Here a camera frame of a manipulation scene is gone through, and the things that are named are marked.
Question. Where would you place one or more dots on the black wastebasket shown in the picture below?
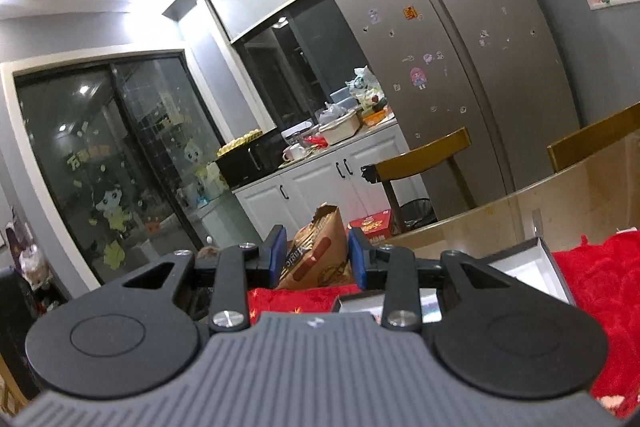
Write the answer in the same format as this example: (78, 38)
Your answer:
(417, 213)

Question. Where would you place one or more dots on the black cardboard box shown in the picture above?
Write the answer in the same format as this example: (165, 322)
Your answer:
(525, 264)

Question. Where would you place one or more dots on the white kitchen cabinet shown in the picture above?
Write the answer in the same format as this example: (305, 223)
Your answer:
(310, 187)

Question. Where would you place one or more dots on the silver refrigerator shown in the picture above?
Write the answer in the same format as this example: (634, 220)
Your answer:
(450, 57)

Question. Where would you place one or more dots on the black microwave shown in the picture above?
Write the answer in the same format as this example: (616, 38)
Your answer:
(245, 167)

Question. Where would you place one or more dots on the black fabric bundle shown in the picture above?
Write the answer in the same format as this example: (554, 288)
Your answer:
(369, 173)

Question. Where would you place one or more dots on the beige plastic basin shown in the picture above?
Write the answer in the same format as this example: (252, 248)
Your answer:
(340, 129)

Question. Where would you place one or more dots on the dark kitchen window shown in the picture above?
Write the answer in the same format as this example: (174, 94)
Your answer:
(290, 57)

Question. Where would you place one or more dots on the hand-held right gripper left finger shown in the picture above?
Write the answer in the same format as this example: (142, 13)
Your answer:
(274, 257)

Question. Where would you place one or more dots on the red printed blanket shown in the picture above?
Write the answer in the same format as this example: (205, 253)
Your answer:
(600, 297)

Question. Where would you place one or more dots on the white mug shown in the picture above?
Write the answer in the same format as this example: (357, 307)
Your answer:
(295, 153)

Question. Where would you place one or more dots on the printed white plastic bag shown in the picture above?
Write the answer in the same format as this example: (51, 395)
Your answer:
(365, 82)

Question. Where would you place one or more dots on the clear plastic storage box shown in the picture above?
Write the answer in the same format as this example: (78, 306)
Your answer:
(342, 96)

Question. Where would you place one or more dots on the sliding glass door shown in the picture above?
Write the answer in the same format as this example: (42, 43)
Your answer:
(125, 157)

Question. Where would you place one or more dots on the tray of yellow balls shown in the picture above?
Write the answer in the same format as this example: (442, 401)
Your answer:
(240, 142)

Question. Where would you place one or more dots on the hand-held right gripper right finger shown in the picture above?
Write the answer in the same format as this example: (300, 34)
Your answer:
(361, 259)

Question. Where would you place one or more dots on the grey plastic bag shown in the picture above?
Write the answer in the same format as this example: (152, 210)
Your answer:
(332, 112)

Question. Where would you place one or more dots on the dark brown triangular snack packet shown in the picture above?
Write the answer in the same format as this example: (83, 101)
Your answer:
(315, 252)

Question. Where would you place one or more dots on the wooden chair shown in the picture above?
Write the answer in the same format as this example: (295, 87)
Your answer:
(590, 142)
(425, 154)

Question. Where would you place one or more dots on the red carton box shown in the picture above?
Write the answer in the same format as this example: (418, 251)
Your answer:
(370, 224)

